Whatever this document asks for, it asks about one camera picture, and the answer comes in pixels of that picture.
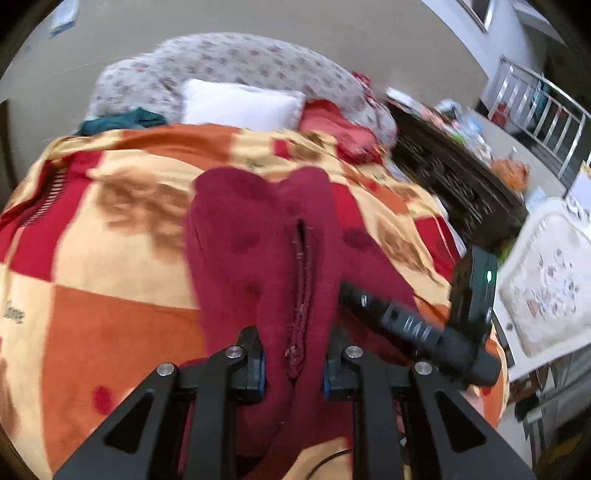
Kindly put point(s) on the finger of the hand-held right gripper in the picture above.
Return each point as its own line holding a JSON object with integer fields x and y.
{"x": 364, "y": 302}

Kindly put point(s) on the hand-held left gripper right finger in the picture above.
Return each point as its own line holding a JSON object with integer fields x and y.
{"x": 330, "y": 374}

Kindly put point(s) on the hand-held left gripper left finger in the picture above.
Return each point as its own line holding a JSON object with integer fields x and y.
{"x": 256, "y": 369}

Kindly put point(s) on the dark red knit garment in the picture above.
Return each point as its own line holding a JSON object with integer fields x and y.
{"x": 249, "y": 258}

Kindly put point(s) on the white upholstered chair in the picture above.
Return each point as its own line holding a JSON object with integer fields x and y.
{"x": 545, "y": 277}

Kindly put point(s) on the dark carved wooden cabinet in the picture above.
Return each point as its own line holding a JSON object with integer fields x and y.
{"x": 457, "y": 184}

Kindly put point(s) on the orange plastic bag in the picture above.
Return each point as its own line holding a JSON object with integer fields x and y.
{"x": 510, "y": 173}

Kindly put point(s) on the red pillow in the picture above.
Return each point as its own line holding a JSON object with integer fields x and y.
{"x": 337, "y": 127}

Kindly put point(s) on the orange red cream patchwork blanket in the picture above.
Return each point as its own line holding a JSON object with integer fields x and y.
{"x": 106, "y": 258}

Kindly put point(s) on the metal stair railing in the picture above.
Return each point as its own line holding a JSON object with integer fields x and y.
{"x": 540, "y": 110}

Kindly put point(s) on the white pillow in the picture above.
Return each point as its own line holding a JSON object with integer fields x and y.
{"x": 240, "y": 106}

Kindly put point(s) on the grey floral quilt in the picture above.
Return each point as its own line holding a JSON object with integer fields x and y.
{"x": 240, "y": 60}

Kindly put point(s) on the teal cloth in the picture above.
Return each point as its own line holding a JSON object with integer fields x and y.
{"x": 120, "y": 121}

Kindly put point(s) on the wall calendar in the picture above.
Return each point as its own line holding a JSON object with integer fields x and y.
{"x": 62, "y": 16}

